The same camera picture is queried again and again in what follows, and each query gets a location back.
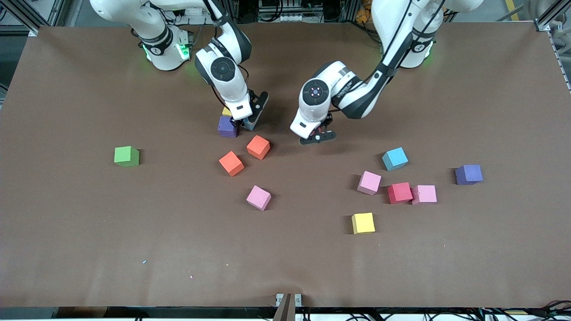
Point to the white power strip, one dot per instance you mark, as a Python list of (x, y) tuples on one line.
[(294, 18), (194, 11)]

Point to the pink foam cube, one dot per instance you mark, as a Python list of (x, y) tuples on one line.
[(258, 198), (424, 194), (369, 183)]

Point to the light blue foam cube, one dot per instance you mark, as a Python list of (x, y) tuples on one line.
[(395, 158)]

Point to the purple foam cube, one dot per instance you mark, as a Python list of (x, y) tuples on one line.
[(227, 126), (469, 174)]

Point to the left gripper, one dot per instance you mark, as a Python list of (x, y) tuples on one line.
[(328, 120)]

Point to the yellow foam cube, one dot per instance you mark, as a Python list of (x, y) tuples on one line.
[(363, 223), (226, 111)]

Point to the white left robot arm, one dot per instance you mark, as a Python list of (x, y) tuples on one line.
[(345, 76)]

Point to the aluminium table edge rail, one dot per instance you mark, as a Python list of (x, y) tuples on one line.
[(560, 58)]

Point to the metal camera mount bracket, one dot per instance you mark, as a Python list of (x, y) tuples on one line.
[(287, 303)]

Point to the green foam cube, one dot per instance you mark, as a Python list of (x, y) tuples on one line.
[(126, 156)]

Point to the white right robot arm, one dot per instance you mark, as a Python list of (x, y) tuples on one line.
[(134, 18)]

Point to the orange foam cube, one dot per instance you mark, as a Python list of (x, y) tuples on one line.
[(258, 147), (231, 163)]

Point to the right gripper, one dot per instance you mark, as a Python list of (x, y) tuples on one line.
[(252, 97)]

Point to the aluminium frame post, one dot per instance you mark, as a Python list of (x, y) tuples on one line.
[(26, 15), (551, 18)]

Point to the orange bundle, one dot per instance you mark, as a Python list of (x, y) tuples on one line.
[(366, 15)]

